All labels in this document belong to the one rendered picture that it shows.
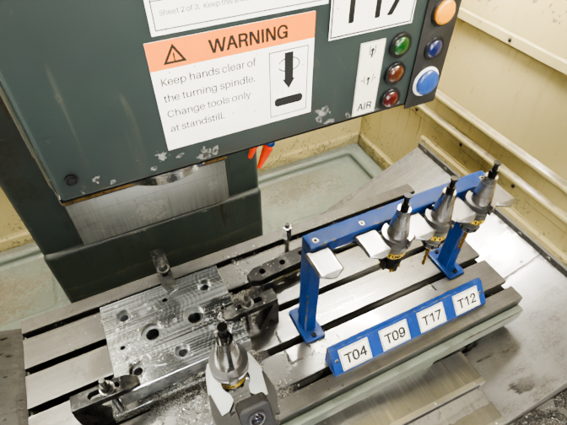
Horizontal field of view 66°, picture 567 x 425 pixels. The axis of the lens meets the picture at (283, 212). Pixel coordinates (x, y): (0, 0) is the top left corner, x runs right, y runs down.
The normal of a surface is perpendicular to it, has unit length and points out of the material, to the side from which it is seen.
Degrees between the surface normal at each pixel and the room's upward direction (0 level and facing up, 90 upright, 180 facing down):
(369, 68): 90
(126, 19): 90
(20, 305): 0
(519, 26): 90
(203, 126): 90
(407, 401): 7
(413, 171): 24
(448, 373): 7
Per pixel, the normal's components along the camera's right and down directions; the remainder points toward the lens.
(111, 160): 0.43, 0.64
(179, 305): 0.00, -0.70
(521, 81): -0.90, 0.31
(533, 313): -0.37, -0.51
